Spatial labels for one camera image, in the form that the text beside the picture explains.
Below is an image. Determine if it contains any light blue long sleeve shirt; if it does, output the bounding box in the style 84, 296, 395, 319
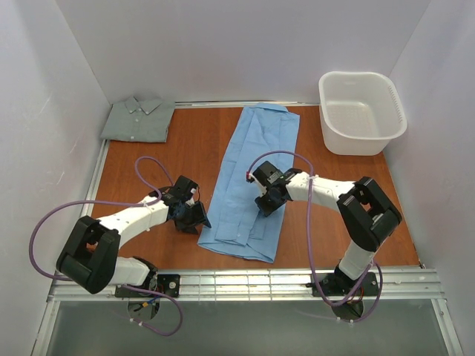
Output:
196, 102, 301, 264

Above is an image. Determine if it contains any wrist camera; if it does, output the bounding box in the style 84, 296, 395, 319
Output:
246, 171, 267, 197
185, 188, 197, 205

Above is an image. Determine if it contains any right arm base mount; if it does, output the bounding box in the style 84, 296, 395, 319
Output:
317, 272, 379, 299

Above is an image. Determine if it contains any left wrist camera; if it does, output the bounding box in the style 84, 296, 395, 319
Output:
185, 188, 197, 205

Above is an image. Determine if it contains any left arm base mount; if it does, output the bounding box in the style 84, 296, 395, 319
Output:
149, 274, 180, 297

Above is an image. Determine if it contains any folded grey shirt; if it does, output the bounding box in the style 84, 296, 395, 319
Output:
100, 96, 175, 143

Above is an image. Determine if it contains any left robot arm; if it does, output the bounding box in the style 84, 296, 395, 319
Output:
56, 176, 211, 294

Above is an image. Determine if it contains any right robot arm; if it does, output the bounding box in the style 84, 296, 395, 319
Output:
246, 161, 402, 293

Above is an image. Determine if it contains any white plastic basket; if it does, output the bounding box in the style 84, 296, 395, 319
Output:
318, 71, 407, 156

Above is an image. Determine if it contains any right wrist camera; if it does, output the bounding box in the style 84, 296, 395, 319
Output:
246, 171, 267, 197

